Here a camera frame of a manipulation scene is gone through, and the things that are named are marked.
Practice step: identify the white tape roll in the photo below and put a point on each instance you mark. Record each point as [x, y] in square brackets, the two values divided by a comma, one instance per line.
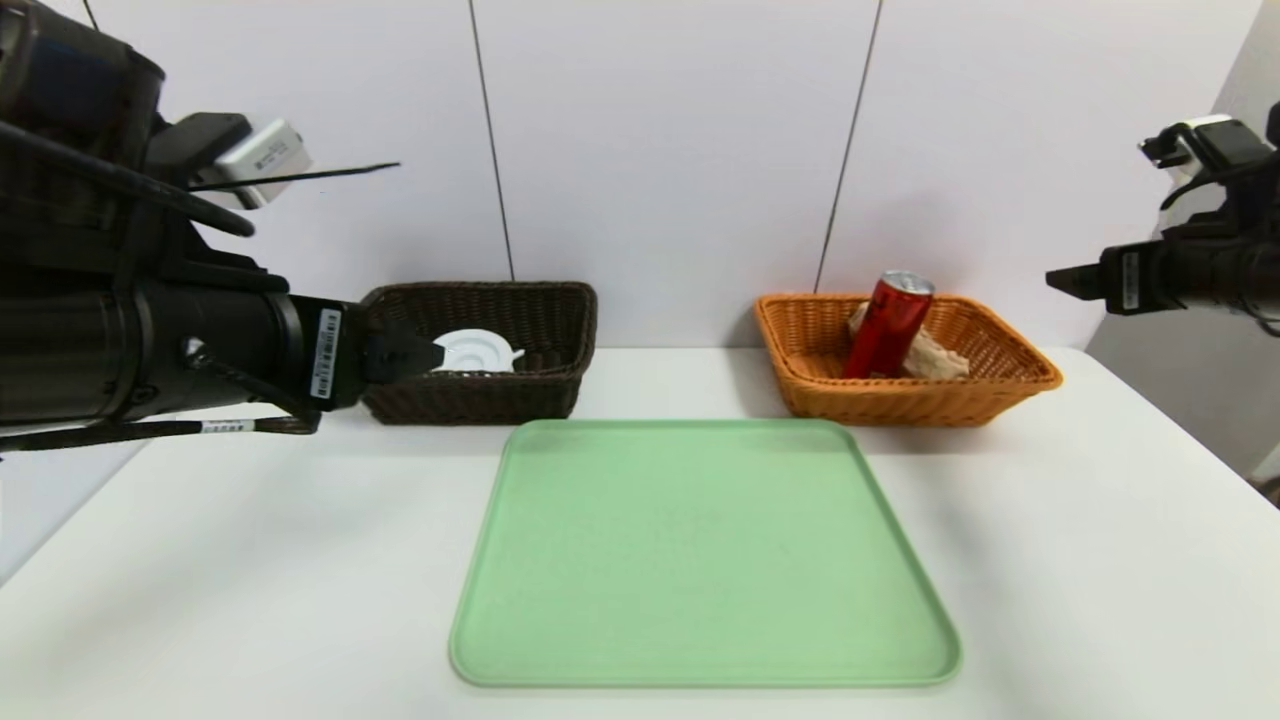
[480, 350]

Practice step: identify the light green plastic tray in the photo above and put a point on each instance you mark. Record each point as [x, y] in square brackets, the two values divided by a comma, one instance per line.
[700, 560]

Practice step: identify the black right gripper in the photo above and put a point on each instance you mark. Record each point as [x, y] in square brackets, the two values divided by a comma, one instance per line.
[1128, 279]

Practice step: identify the red soda can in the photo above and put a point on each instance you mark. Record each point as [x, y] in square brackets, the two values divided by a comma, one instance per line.
[885, 325]

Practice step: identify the dark brown wicker basket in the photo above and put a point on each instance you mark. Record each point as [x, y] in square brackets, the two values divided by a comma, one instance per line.
[540, 390]

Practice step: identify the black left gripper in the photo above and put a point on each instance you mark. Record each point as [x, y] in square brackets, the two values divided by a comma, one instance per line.
[330, 354]

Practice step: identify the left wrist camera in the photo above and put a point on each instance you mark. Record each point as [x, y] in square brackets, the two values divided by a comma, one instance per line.
[255, 155]

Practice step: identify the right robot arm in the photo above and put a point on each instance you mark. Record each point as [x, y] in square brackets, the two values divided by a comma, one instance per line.
[1235, 270]

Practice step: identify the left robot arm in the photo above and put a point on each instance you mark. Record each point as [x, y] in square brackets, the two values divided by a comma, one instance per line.
[90, 330]

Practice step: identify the striped bread loaf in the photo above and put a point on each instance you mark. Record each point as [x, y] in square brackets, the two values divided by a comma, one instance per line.
[940, 358]

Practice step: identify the orange wicker basket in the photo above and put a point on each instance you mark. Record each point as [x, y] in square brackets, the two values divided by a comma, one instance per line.
[1000, 395]

